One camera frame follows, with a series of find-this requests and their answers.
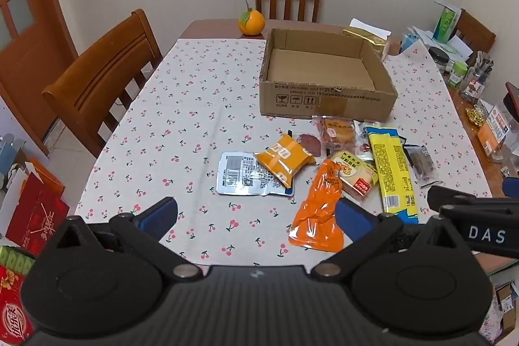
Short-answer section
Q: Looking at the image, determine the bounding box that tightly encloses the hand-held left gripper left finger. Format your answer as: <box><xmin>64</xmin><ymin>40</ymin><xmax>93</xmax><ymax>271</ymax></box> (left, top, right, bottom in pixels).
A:
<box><xmin>41</xmin><ymin>197</ymin><xmax>201</xmax><ymax>282</ymax></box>

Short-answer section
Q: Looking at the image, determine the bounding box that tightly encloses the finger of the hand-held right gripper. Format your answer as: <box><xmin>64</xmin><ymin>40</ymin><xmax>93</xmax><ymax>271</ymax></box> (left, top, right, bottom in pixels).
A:
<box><xmin>427</xmin><ymin>185</ymin><xmax>519</xmax><ymax>211</ymax></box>

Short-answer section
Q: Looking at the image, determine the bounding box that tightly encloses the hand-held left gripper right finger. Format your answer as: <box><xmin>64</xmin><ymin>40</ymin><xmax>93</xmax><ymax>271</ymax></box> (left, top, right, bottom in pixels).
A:
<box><xmin>310</xmin><ymin>197</ymin><xmax>471</xmax><ymax>282</ymax></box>

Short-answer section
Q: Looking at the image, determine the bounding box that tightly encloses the long orange snack packet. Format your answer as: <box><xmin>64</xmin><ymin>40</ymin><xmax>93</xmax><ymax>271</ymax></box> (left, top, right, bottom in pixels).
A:
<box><xmin>288</xmin><ymin>158</ymin><xmax>345</xmax><ymax>253</ymax></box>

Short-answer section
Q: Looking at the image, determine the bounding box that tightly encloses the clear packet with dark snack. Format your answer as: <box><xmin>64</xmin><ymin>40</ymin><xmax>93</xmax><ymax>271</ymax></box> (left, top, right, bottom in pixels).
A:
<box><xmin>403</xmin><ymin>144</ymin><xmax>441</xmax><ymax>188</ymax></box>

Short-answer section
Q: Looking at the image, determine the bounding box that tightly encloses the yellow label bread packet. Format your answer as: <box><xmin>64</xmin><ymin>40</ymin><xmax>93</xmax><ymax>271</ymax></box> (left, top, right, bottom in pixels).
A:
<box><xmin>326</xmin><ymin>150</ymin><xmax>380</xmax><ymax>205</ymax></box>

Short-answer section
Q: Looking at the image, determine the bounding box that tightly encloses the long yellow snack packet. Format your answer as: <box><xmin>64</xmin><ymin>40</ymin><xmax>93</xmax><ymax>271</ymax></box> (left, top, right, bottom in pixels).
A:
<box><xmin>366</xmin><ymin>126</ymin><xmax>419</xmax><ymax>225</ymax></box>

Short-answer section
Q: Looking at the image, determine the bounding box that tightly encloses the silver blue snack packet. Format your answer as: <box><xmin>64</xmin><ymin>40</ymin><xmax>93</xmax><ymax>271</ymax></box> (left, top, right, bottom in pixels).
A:
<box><xmin>216</xmin><ymin>151</ymin><xmax>295</xmax><ymax>197</ymax></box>

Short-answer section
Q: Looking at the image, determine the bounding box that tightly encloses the small orange snack packet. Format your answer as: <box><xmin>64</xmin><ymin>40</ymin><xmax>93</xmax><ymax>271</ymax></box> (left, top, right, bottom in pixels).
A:
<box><xmin>253</xmin><ymin>133</ymin><xmax>317</xmax><ymax>189</ymax></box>

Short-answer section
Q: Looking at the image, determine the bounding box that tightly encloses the cardboard box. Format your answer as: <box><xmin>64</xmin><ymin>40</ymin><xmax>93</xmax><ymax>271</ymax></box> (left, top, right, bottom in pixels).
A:
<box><xmin>258</xmin><ymin>28</ymin><xmax>399</xmax><ymax>120</ymax></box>

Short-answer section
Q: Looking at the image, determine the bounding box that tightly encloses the printed cardboard carton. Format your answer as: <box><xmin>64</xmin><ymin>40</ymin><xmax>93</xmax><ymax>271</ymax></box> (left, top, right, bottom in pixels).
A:
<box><xmin>482</xmin><ymin>269</ymin><xmax>519</xmax><ymax>342</ymax></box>

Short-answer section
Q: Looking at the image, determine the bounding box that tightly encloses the small clear red snack packet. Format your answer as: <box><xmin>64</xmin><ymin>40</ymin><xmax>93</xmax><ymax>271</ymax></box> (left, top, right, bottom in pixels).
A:
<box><xmin>353</xmin><ymin>120</ymin><xmax>376</xmax><ymax>162</ymax></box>

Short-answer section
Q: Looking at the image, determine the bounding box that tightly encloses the clear package orange label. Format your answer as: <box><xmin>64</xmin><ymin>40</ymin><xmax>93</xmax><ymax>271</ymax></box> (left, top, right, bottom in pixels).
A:
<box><xmin>476</xmin><ymin>103</ymin><xmax>513</xmax><ymax>162</ymax></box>

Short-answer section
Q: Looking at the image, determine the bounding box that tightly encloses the gold bead ornament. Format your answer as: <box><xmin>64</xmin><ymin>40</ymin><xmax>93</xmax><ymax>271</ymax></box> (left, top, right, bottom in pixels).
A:
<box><xmin>464</xmin><ymin>106</ymin><xmax>485</xmax><ymax>126</ymax></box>

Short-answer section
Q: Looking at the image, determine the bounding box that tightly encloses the dark red sausage packet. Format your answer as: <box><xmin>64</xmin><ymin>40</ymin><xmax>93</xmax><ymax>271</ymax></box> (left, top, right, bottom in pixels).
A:
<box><xmin>295</xmin><ymin>132</ymin><xmax>323</xmax><ymax>158</ymax></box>

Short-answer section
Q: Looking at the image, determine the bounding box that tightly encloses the clear pastry packet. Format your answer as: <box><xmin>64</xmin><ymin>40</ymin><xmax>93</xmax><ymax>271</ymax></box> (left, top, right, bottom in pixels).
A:
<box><xmin>313</xmin><ymin>116</ymin><xmax>359</xmax><ymax>158</ymax></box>

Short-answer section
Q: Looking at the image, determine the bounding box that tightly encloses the clear jar with pens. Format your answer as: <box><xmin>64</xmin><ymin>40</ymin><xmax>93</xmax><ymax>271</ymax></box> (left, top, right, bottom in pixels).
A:
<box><xmin>458</xmin><ymin>52</ymin><xmax>495</xmax><ymax>103</ymax></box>

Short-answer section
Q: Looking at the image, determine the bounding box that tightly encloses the cherry print tablecloth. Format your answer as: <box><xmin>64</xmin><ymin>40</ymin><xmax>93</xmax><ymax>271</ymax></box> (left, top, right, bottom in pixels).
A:
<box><xmin>74</xmin><ymin>38</ymin><xmax>493</xmax><ymax>269</ymax></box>

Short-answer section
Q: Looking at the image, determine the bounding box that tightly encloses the orange paper bag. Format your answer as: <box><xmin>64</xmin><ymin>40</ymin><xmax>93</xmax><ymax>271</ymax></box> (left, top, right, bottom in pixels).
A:
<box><xmin>24</xmin><ymin>157</ymin><xmax>66</xmax><ymax>201</ymax></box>

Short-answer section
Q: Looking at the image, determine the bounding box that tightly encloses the red gift bag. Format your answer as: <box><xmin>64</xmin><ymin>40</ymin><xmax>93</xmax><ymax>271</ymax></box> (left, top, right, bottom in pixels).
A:
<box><xmin>6</xmin><ymin>172</ymin><xmax>70</xmax><ymax>253</ymax></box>

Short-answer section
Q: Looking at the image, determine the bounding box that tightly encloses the green lid jar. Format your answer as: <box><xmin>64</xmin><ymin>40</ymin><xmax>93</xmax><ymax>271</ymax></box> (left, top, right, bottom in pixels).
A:
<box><xmin>448</xmin><ymin>61</ymin><xmax>469</xmax><ymax>89</ymax></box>

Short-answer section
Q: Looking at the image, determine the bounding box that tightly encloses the black lid jar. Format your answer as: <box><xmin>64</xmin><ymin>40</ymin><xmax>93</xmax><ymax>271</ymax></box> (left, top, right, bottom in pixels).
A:
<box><xmin>428</xmin><ymin>46</ymin><xmax>451</xmax><ymax>75</ymax></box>

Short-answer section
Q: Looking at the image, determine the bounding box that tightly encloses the white paper bag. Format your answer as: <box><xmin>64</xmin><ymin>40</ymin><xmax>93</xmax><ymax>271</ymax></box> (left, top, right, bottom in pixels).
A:
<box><xmin>0</xmin><ymin>163</ymin><xmax>29</xmax><ymax>237</ymax></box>

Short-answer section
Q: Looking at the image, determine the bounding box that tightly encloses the pile of white papers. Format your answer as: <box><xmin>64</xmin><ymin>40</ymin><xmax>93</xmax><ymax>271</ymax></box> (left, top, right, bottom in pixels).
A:
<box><xmin>414</xmin><ymin>28</ymin><xmax>474</xmax><ymax>65</ymax></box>

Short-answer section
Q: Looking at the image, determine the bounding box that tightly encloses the light blue box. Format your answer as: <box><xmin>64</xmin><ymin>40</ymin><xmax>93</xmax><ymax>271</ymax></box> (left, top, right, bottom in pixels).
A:
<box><xmin>399</xmin><ymin>26</ymin><xmax>424</xmax><ymax>55</ymax></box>

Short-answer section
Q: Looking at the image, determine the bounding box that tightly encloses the pale blue carton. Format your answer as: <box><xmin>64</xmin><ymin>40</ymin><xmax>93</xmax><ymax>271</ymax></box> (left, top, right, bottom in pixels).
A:
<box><xmin>0</xmin><ymin>133</ymin><xmax>27</xmax><ymax>185</ymax></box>

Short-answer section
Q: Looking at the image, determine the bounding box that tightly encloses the green white box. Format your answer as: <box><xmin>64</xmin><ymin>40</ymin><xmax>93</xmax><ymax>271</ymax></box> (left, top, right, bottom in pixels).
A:
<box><xmin>432</xmin><ymin>0</ymin><xmax>463</xmax><ymax>44</ymax></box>

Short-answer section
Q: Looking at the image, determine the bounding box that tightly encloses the red gift box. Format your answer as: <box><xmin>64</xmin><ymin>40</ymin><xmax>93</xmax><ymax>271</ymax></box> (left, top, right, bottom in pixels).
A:
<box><xmin>0</xmin><ymin>265</ymin><xmax>35</xmax><ymax>346</ymax></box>

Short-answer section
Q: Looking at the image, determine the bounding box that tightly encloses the gold foil bag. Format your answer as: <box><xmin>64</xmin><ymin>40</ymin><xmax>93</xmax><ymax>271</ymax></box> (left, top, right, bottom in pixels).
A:
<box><xmin>343</xmin><ymin>26</ymin><xmax>391</xmax><ymax>61</ymax></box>

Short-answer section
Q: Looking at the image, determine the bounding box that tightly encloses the white paper sheet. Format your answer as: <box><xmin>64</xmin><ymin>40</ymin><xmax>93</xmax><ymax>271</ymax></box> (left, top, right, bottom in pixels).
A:
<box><xmin>349</xmin><ymin>18</ymin><xmax>392</xmax><ymax>36</ymax></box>

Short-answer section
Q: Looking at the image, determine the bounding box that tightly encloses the mandarin orange with leaf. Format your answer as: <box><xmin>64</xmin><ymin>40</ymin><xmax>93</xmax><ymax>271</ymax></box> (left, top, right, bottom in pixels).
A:
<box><xmin>237</xmin><ymin>0</ymin><xmax>266</xmax><ymax>36</ymax></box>

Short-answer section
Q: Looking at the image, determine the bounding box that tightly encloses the wooden door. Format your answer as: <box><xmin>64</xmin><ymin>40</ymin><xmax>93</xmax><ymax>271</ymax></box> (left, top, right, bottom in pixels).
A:
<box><xmin>0</xmin><ymin>0</ymin><xmax>79</xmax><ymax>156</ymax></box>

